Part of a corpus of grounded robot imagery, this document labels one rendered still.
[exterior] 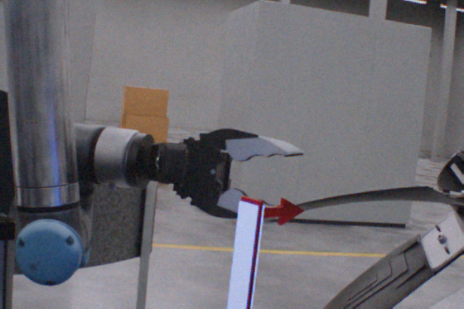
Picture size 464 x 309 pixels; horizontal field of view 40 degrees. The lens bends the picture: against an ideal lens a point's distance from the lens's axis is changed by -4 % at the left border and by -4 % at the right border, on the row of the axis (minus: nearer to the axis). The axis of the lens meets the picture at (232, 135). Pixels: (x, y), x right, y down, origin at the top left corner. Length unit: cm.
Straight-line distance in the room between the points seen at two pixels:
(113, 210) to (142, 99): 608
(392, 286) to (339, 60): 620
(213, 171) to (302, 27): 617
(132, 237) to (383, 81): 488
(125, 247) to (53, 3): 209
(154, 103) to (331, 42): 275
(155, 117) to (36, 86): 800
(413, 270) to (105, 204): 186
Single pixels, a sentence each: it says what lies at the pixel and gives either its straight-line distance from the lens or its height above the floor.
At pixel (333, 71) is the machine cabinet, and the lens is 704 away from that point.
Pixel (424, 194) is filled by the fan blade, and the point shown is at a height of 121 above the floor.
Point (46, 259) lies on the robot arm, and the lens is 74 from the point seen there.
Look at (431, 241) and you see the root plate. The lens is 94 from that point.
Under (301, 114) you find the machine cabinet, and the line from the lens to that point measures 693.
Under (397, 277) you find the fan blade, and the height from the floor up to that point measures 105.
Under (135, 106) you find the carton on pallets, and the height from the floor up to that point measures 98.
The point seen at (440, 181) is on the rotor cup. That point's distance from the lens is 90.
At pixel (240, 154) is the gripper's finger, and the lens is 80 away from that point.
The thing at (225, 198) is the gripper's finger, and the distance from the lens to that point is 80.
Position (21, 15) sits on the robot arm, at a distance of 75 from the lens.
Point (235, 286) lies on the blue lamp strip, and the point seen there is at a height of 112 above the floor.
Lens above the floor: 128
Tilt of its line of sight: 4 degrees down
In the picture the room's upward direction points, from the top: 6 degrees clockwise
